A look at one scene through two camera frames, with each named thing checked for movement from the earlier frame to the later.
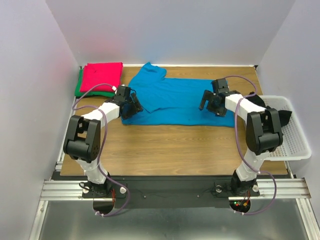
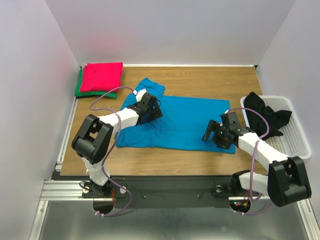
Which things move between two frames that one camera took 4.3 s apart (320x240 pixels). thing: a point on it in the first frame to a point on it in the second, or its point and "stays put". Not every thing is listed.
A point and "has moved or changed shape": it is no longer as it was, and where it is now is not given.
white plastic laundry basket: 295,144 stays put
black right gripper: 210,99 to 217,132
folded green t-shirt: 79,93 stays put
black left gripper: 137,108 to 156,114
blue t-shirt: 173,101 has moved or changed shape
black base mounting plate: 173,191 stays put
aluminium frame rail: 55,190 stays put
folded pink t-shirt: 93,74 stays put
